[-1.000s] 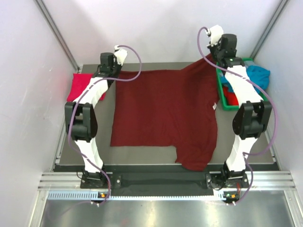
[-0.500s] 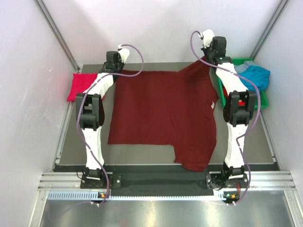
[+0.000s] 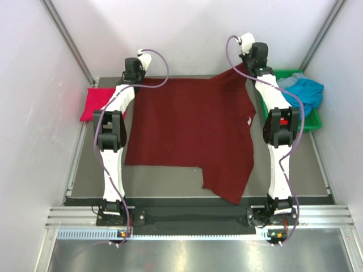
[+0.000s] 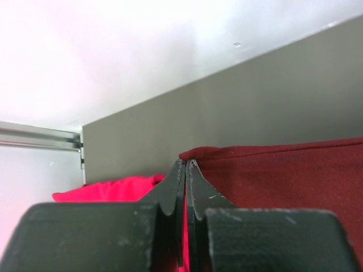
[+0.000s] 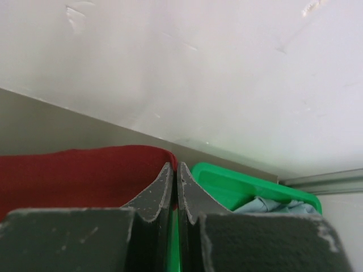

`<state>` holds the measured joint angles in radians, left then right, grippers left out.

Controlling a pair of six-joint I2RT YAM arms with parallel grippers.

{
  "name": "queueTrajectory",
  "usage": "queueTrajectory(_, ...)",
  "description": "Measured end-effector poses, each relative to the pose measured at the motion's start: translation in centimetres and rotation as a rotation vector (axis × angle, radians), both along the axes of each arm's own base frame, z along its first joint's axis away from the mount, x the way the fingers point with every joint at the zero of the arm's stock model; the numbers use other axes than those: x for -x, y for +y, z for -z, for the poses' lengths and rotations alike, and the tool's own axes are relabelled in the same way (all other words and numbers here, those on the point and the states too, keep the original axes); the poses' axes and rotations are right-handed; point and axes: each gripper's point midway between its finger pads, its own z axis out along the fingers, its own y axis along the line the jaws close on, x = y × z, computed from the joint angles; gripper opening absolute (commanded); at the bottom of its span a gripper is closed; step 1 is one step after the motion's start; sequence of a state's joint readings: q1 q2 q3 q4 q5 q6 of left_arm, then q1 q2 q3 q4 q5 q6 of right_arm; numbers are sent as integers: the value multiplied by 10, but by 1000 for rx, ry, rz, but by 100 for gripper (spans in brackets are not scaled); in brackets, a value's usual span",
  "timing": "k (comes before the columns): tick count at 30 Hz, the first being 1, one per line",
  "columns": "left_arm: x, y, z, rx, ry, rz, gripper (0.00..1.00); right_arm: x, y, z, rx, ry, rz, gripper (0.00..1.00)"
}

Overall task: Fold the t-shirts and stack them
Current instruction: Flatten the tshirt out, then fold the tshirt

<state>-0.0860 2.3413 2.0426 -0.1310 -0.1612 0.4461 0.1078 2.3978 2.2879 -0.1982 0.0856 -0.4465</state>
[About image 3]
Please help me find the wrist white camera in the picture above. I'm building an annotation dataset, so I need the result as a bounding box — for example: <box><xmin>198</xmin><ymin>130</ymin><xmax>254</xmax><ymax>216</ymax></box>
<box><xmin>237</xmin><ymin>32</ymin><xmax>255</xmax><ymax>55</ymax></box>
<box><xmin>137</xmin><ymin>49</ymin><xmax>152</xmax><ymax>71</ymax></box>

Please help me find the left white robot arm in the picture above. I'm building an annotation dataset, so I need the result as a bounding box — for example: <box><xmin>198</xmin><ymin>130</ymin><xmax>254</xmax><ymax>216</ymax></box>
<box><xmin>93</xmin><ymin>53</ymin><xmax>152</xmax><ymax>227</ymax></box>

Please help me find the aluminium corner post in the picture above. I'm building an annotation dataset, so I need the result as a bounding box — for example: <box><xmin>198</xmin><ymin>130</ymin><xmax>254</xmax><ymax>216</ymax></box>
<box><xmin>299</xmin><ymin>0</ymin><xmax>347</xmax><ymax>71</ymax></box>
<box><xmin>40</xmin><ymin>0</ymin><xmax>96</xmax><ymax>86</ymax></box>

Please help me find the grey slotted cable duct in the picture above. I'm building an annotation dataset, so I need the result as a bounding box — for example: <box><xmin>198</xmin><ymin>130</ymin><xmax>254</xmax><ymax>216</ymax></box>
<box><xmin>57</xmin><ymin>228</ymin><xmax>271</xmax><ymax>241</ymax></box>

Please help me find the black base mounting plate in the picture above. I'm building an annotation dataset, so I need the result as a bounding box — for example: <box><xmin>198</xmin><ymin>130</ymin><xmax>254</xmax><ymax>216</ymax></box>
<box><xmin>97</xmin><ymin>206</ymin><xmax>297</xmax><ymax>227</ymax></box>

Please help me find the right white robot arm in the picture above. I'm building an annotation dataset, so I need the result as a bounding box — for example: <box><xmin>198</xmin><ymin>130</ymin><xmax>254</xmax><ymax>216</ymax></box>
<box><xmin>240</xmin><ymin>41</ymin><xmax>300</xmax><ymax>227</ymax></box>

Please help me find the aluminium front rail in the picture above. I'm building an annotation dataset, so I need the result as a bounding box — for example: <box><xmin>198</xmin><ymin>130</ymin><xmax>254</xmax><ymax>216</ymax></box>
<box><xmin>45</xmin><ymin>205</ymin><xmax>354</xmax><ymax>228</ymax></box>

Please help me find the right aluminium corner post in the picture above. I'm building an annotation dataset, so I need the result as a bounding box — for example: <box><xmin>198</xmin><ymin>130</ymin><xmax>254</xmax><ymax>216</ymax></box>
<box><xmin>299</xmin><ymin>0</ymin><xmax>347</xmax><ymax>71</ymax></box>

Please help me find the red t-shirt in bin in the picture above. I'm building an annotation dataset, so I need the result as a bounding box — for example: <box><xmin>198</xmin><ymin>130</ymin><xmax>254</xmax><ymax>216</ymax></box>
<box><xmin>280</xmin><ymin>119</ymin><xmax>289</xmax><ymax>125</ymax></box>

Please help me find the grey t-shirt in bin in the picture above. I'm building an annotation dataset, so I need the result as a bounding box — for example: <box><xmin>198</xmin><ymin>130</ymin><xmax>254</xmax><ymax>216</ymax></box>
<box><xmin>277</xmin><ymin>73</ymin><xmax>308</xmax><ymax>90</ymax></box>

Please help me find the left aluminium corner post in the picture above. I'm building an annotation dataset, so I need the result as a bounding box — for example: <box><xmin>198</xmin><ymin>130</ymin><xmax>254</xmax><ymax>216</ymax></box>
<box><xmin>40</xmin><ymin>0</ymin><xmax>96</xmax><ymax>86</ymax></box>

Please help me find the folded bright red t-shirt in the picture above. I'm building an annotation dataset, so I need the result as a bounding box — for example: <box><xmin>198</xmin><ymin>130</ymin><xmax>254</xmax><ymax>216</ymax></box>
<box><xmin>79</xmin><ymin>88</ymin><xmax>116</xmax><ymax>122</ymax></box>

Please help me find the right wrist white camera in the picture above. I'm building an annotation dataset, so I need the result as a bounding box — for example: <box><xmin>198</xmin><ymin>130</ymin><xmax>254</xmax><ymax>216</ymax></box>
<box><xmin>237</xmin><ymin>32</ymin><xmax>255</xmax><ymax>55</ymax></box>

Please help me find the dark maroon t-shirt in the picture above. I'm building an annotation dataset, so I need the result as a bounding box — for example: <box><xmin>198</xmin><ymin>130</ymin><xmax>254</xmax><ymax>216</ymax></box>
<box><xmin>125</xmin><ymin>65</ymin><xmax>256</xmax><ymax>205</ymax></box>

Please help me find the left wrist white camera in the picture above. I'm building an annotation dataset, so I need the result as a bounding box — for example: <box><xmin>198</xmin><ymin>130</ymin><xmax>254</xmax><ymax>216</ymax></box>
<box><xmin>137</xmin><ymin>49</ymin><xmax>152</xmax><ymax>71</ymax></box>

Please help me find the blue t-shirt in bin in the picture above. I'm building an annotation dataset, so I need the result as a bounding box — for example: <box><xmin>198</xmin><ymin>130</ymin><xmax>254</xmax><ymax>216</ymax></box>
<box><xmin>285</xmin><ymin>78</ymin><xmax>324</xmax><ymax>117</ymax></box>

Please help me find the green plastic bin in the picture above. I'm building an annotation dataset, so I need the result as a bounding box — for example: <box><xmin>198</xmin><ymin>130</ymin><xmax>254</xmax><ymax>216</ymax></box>
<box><xmin>274</xmin><ymin>69</ymin><xmax>322</xmax><ymax>132</ymax></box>

